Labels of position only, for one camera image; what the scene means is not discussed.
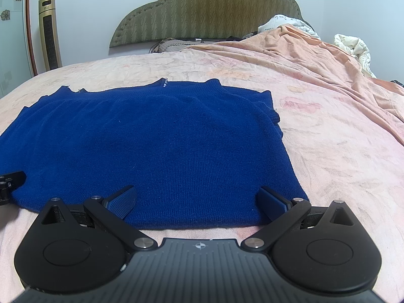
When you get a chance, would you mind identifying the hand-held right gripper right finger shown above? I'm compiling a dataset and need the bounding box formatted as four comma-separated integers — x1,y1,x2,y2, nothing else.
241,186,357,253

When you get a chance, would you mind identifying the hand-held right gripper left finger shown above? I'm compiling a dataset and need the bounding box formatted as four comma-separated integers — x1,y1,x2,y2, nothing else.
39,186,158,253

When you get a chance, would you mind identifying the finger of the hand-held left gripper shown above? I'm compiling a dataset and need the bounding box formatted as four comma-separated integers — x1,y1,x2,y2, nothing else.
0,170,26,206

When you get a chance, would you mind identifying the blue beaded knit sweater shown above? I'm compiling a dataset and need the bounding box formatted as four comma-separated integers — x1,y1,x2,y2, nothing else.
0,78,311,230

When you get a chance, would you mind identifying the flower print wardrobe door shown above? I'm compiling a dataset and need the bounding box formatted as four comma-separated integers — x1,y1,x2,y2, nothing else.
0,0,35,98

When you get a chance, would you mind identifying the gold tower fan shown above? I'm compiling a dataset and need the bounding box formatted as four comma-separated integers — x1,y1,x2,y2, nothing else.
38,0,63,71

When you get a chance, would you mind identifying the peach blanket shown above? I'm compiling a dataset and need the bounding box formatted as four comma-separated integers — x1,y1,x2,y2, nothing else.
183,23,404,146

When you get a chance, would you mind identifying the grey pillow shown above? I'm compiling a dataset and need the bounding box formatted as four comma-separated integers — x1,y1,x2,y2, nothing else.
150,38,231,54

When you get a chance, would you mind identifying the cream duvet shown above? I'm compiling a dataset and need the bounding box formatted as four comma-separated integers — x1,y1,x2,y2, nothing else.
334,33,377,78

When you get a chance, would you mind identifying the white printed quilt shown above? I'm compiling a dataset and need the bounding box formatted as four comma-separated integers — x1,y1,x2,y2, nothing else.
256,14,322,40

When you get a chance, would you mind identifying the olive padded headboard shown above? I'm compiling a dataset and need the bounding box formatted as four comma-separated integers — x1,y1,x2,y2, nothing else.
109,0,311,49

